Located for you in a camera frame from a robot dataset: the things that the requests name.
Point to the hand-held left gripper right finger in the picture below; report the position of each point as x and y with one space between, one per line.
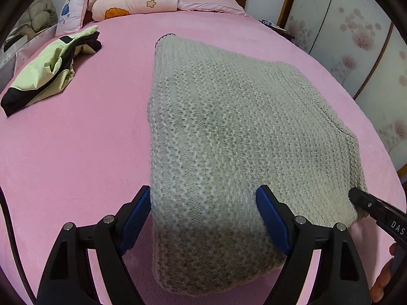
273 220

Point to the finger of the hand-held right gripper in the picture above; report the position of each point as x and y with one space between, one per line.
381 217

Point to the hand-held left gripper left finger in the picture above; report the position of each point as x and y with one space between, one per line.
136 219

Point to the grey knit sweater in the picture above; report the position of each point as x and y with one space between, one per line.
238 133

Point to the person's right hand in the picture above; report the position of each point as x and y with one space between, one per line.
383 281

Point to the pink bed sheet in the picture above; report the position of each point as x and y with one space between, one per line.
79 149

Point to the green and black jacket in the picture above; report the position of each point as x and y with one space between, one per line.
44 70

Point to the dark wooden nightstand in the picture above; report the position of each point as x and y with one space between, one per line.
276 28

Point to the white storage box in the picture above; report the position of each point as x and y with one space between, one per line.
19 54

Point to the white pillow with blue print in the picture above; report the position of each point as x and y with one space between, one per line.
71 12

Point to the pink ruffled pillow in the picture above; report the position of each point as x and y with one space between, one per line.
210 3

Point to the grey puffy quilt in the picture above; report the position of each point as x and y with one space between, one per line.
38 12

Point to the floral wardrobe with wooden frame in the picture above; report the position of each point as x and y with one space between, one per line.
356 31

